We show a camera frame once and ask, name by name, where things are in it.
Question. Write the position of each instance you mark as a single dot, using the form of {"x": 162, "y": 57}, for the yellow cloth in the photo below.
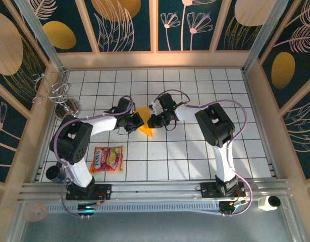
{"x": 147, "y": 131}

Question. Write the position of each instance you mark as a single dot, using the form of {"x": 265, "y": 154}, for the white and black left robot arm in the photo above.
{"x": 71, "y": 143}

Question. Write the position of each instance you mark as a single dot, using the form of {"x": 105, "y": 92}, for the colourful candy bag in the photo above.
{"x": 108, "y": 158}

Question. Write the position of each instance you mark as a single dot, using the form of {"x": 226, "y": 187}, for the dark mug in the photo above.
{"x": 52, "y": 173}

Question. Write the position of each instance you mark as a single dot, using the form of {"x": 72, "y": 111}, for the round wooden disc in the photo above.
{"x": 35, "y": 211}

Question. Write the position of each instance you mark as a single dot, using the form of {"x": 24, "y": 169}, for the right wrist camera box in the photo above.
{"x": 154, "y": 106}

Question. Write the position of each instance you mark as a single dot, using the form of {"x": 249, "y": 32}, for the aluminium mounting rail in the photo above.
{"x": 155, "y": 191}

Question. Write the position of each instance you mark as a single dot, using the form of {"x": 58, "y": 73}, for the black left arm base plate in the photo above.
{"x": 104, "y": 191}

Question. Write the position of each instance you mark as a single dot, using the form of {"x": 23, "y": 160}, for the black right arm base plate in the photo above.
{"x": 208, "y": 190}

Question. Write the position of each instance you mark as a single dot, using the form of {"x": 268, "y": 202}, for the aluminium frame post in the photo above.
{"x": 263, "y": 37}
{"x": 42, "y": 37}

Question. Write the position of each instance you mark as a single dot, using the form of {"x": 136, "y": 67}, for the white box camera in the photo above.
{"x": 264, "y": 204}

